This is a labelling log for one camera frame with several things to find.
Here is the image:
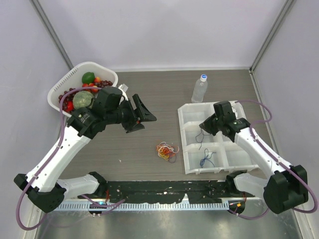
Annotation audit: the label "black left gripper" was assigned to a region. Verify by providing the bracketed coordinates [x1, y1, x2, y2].
[106, 94, 157, 132]

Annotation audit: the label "blue wire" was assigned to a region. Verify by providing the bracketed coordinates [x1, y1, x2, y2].
[199, 148, 216, 168]

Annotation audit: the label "colourful wire bundle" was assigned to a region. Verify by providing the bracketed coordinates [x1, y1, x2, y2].
[156, 141, 180, 164]

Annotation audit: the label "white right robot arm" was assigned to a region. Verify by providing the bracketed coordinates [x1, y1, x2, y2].
[199, 101, 309, 214]

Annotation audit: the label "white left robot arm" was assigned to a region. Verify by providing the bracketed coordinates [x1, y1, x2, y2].
[14, 86, 157, 213]

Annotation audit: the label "white compartment tray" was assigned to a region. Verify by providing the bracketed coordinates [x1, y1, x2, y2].
[177, 102, 259, 175]

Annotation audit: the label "clear plastic water bottle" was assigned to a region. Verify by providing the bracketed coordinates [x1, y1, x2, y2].
[191, 74, 208, 103]

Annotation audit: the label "red yellow peaches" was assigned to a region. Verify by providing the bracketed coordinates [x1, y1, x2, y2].
[82, 77, 101, 87]

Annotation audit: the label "green striped melon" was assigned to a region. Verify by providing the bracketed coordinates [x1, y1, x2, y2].
[72, 91, 95, 110]

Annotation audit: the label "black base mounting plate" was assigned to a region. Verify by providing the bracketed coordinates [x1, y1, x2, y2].
[88, 180, 253, 204]

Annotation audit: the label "green lime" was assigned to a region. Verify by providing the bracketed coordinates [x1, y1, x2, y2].
[81, 72, 95, 84]

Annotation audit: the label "white plastic fruit basket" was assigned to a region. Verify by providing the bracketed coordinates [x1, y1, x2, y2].
[47, 62, 118, 111]

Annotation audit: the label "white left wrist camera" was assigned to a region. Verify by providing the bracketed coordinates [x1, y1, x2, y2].
[118, 84, 129, 101]

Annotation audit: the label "purple robot cable right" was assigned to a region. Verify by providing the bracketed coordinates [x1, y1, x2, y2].
[234, 99, 319, 220]

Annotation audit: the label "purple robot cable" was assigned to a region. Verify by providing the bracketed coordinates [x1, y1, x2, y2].
[15, 87, 128, 231]
[234, 99, 319, 220]

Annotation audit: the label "purple robot cable left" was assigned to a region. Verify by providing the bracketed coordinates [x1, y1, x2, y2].
[15, 87, 128, 231]

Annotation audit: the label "white slotted cable duct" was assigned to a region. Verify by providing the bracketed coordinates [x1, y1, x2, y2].
[55, 200, 229, 212]

